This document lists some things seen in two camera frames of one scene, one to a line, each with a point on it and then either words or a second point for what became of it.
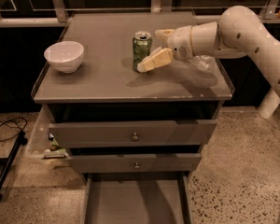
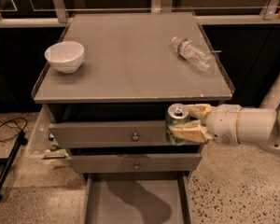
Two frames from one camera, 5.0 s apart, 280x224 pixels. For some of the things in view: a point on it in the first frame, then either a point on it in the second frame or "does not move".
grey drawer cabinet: [135, 136] does not move
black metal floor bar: [7, 162] does not move
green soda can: [142, 46] to [175, 114]
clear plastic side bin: [40, 143] does not move
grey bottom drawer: [137, 198] does not move
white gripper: [180, 43] to [222, 122]
